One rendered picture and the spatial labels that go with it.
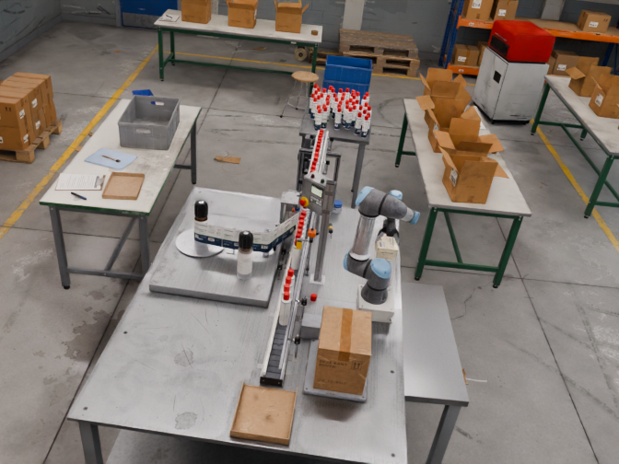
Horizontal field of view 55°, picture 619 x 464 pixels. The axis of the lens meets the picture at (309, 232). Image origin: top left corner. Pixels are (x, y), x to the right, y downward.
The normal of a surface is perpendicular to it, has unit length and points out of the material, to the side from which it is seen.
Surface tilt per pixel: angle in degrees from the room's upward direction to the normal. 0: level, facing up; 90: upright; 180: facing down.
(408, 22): 90
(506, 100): 90
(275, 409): 0
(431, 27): 90
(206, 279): 0
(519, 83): 90
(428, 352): 0
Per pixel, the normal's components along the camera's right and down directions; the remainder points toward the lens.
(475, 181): 0.05, 0.58
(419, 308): 0.10, -0.83
